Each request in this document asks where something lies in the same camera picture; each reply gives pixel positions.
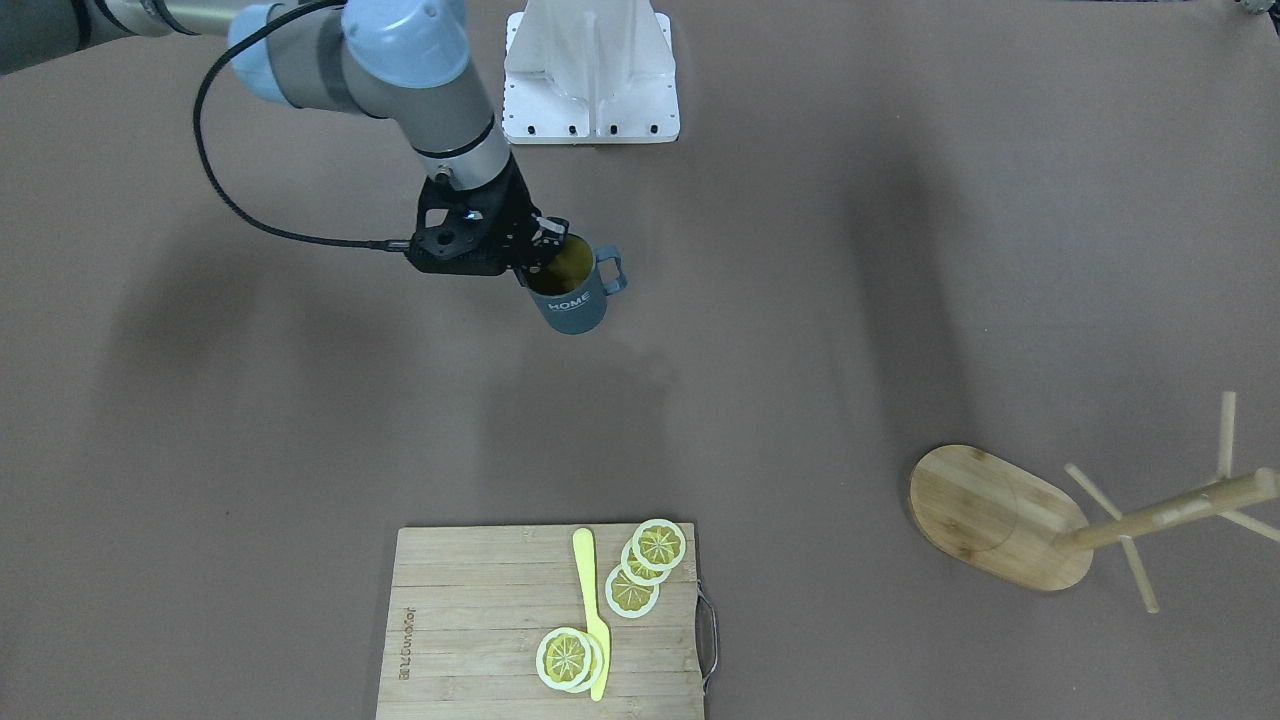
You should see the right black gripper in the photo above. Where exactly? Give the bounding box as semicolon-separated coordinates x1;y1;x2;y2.
434;160;568;290

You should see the blue-grey mug yellow inside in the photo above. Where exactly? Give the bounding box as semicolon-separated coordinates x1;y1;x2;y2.
526;233;627;334

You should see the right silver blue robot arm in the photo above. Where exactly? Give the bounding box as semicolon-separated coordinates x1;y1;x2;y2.
1;1;568;282

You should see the wooden cup rack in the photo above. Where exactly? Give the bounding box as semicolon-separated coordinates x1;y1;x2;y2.
908;392;1277;614

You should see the yellow plastic knife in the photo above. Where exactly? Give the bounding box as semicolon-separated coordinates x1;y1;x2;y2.
572;527;612;702

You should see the lemon slice top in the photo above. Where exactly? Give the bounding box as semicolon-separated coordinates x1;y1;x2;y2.
630;518;689;573

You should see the lemon slice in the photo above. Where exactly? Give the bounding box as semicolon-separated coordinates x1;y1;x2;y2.
535;626;590;692
630;518;689;573
620;541;672;587
605;565;660;619
566;633;608;694

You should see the lemon slice middle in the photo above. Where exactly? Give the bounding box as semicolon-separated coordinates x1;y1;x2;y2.
620;541;672;587

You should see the lemon slice lower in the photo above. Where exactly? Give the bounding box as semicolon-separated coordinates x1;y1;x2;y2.
605;565;660;619

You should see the bamboo cutting board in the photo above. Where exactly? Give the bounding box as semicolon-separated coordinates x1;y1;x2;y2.
376;524;717;719

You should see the lemon slice behind front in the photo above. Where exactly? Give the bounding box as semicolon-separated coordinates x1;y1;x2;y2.
566;633;608;694

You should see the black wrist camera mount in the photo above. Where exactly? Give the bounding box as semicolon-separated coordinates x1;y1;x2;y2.
404;182;512;277

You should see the white pedestal column base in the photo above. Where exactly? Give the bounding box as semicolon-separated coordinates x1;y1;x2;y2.
500;1;681;145

